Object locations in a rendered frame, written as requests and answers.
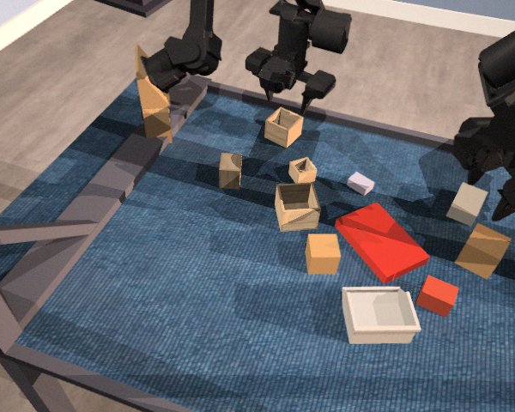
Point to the pale pink rectangular block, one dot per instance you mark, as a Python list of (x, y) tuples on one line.
[(360, 183)]

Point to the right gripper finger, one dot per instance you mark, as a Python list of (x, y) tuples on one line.
[(473, 176), (503, 209)]

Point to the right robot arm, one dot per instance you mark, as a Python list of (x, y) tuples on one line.
[(471, 147)]

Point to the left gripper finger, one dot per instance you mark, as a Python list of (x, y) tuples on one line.
[(307, 100), (269, 94)]

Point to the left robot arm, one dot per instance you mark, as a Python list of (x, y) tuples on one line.
[(200, 49)]

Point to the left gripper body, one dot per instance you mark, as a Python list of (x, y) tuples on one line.
[(318, 85)]

